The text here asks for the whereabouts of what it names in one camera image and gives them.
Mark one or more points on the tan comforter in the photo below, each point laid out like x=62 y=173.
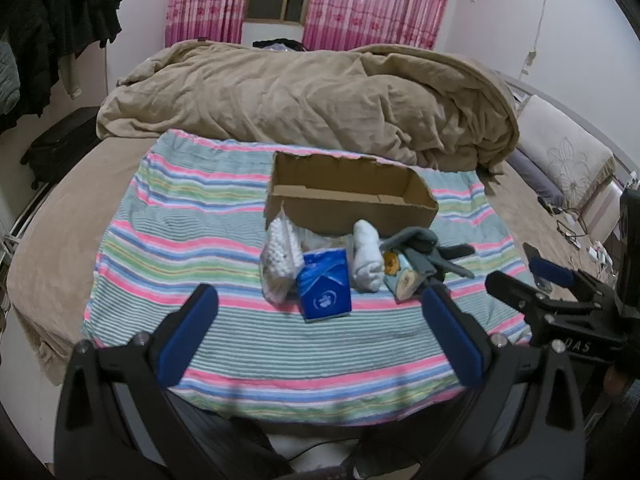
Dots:
x=310 y=95

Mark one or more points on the blue tissue pack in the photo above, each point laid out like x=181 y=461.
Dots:
x=325 y=295

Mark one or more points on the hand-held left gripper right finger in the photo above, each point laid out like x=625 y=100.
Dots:
x=450 y=335

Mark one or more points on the grey sock bundle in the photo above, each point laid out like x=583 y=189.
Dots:
x=417 y=247

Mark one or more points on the white sock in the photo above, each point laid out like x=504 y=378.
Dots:
x=365 y=260

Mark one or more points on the white floral pillow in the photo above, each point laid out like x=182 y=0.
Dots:
x=565 y=150

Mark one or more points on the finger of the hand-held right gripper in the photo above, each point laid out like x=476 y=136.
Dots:
x=550 y=270
x=515 y=292

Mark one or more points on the white power strip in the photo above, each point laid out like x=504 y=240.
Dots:
x=600 y=254

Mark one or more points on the grey quilted garment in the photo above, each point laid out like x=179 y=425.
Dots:
x=9 y=80

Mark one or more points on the black suitcase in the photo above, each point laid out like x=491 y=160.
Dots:
x=65 y=145

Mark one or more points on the black cloth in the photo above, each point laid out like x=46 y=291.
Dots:
x=280 y=44

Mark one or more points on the striped pastel blanket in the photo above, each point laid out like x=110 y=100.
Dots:
x=200 y=240

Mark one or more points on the pile of black clothes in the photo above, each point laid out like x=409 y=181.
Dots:
x=50 y=10

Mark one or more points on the pink floral curtain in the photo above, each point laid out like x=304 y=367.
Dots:
x=380 y=0
x=210 y=0

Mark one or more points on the grey pillow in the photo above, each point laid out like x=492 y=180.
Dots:
x=537 y=180

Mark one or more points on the bed with brown sheet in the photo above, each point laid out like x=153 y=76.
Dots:
x=65 y=210

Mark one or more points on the clear bag of cotton swabs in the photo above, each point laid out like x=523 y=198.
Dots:
x=280 y=260

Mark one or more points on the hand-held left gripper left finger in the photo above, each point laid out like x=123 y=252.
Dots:
x=187 y=332

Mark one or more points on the cartoon print tissue packet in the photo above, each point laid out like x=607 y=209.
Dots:
x=400 y=280

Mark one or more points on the brown cardboard box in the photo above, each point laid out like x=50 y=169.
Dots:
x=350 y=215

